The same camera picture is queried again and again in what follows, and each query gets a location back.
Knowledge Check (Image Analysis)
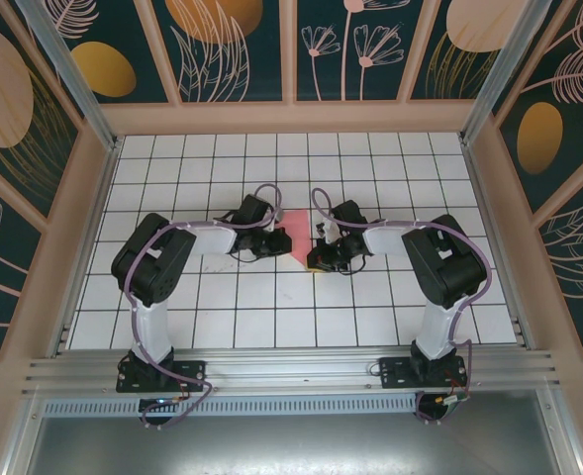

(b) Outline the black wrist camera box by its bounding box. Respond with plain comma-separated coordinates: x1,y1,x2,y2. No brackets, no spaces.
318,199,369,243
232,193,285,232

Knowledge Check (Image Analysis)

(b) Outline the slotted grey cable duct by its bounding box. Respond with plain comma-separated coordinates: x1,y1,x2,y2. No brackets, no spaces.
41,393,419,417

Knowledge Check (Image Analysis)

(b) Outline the small green circuit board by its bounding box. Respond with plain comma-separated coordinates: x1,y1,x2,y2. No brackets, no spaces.
437,393,471,412

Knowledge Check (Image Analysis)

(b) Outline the large peach oval wall panel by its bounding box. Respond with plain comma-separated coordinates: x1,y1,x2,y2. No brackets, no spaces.
0,14,82,222

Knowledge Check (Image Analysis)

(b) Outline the short aluminium frame bar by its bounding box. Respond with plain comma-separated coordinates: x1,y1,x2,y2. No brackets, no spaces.
542,390,583,475
0,395,43,475

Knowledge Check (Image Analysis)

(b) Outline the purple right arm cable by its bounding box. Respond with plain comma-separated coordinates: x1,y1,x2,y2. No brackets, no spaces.
310,186,494,427

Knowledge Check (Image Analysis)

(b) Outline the orange circle wall panel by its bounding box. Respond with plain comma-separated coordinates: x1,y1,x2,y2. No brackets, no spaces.
174,0,288,104

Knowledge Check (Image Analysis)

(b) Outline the aluminium side rail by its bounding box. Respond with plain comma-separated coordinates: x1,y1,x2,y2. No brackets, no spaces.
459,141,535,351
48,138,124,358

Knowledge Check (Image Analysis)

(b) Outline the outlined leaves wall panel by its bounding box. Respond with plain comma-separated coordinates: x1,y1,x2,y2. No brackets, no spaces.
537,157,583,347

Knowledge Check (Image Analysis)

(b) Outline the flower stem wall panel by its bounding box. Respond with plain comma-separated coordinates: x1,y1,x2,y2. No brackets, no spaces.
296,0,407,103

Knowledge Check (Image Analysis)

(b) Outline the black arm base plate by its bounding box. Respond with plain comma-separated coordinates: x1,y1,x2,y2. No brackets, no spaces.
116,358,208,396
378,354,469,390

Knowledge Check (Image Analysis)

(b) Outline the aluminium corner post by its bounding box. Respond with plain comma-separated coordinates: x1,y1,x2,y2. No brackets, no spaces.
458,0,569,147
13,0,124,152

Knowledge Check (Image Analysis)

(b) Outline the grey metal sheet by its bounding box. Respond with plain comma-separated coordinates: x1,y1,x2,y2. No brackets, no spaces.
23,414,574,475

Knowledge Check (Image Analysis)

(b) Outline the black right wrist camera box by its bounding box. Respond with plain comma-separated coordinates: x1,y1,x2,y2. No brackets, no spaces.
318,199,369,243

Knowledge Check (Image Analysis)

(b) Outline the aluminium front rail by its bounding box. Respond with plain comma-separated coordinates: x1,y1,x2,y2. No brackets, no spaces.
21,348,564,397

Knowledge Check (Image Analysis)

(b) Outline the orange oval leaf wall panel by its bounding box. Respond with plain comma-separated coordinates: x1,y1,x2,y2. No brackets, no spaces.
498,0,583,214

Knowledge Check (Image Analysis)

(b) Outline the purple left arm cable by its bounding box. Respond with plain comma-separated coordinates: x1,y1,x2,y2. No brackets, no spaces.
125,183,286,432

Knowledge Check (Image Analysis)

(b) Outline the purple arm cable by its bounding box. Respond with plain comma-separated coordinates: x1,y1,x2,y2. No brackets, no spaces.
125,183,286,432
310,186,494,427

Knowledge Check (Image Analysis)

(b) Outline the peach circle wall panel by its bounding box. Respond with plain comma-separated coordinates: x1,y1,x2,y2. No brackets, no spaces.
409,0,515,100

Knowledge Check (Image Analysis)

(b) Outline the pink paper sheet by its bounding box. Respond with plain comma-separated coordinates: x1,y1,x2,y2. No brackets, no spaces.
275,210,317,268

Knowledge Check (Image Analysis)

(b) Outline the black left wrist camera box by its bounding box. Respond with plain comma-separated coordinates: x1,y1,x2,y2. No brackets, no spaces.
232,193,285,232

